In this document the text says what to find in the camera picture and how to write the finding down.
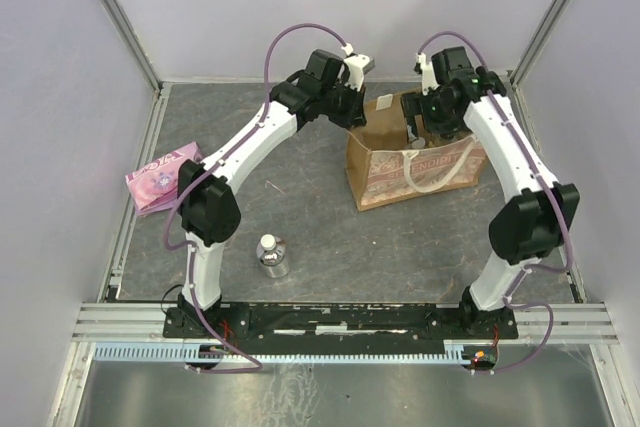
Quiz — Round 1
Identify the pink tissue pack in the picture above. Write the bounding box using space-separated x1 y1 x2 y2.
125 142 203 216

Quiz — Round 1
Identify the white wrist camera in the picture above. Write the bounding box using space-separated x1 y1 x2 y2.
414 53 438 96
341 43 375 92

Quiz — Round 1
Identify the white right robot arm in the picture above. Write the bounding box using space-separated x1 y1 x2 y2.
401 47 580 338

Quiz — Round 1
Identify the brown canvas tote bag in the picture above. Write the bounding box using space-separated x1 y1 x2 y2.
346 92 488 211

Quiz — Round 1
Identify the light blue cable duct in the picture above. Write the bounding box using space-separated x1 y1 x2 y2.
94 335 478 365

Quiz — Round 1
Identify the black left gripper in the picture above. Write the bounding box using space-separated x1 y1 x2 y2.
319 76 366 129

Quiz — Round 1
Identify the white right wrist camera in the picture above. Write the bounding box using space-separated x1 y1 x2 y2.
414 53 438 96

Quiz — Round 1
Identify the round clear bottle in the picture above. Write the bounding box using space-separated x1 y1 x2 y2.
402 149 421 160
256 234 290 279

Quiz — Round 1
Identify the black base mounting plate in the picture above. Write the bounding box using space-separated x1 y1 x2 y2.
162 299 520 356

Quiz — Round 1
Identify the aluminium frame rail front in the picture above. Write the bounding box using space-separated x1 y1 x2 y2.
74 303 619 345

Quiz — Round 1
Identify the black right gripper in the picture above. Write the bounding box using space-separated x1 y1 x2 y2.
400 86 468 144

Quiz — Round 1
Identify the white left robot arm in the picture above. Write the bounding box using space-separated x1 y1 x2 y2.
178 49 375 337

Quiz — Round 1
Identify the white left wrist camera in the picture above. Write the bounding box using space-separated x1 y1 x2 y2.
341 43 375 92

